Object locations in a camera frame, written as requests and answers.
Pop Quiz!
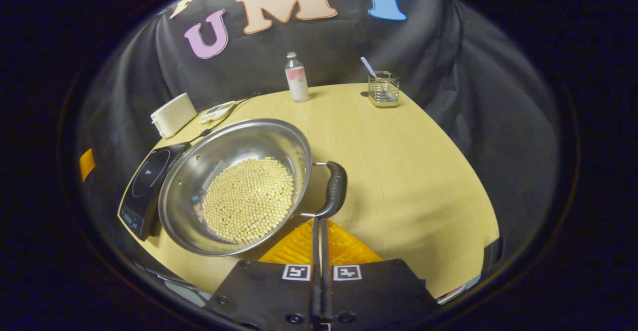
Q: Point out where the white divided dish of beans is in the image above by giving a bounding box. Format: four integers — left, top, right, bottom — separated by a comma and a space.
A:
198, 101, 236, 124

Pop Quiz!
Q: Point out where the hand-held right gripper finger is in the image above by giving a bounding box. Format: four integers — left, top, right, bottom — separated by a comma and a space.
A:
320, 217, 439, 331
204, 217, 322, 331

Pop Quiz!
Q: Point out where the black backdrop cloth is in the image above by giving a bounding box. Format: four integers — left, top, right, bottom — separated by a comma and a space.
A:
75, 0, 564, 272

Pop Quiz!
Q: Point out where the white toaster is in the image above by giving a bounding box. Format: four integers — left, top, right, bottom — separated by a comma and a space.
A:
151, 93, 198, 139

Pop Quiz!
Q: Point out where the black power cable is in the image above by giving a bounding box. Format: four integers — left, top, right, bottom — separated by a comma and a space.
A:
187, 92, 261, 145

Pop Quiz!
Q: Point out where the clear bottle with pink label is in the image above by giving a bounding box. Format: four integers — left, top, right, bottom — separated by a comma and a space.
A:
285, 52, 310, 103

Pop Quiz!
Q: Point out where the clear square holder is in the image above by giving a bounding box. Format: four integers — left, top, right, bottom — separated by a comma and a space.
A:
368, 71, 400, 108

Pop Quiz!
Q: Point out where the steel pot with black handles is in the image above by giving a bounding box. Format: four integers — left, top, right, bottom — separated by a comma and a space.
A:
159, 118, 348, 257

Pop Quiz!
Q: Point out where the pile of yellow beans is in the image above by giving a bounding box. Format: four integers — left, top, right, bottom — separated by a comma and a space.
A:
203, 157, 295, 244

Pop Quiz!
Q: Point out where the black induction cooktop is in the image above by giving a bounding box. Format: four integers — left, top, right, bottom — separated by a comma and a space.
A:
118, 142, 192, 242

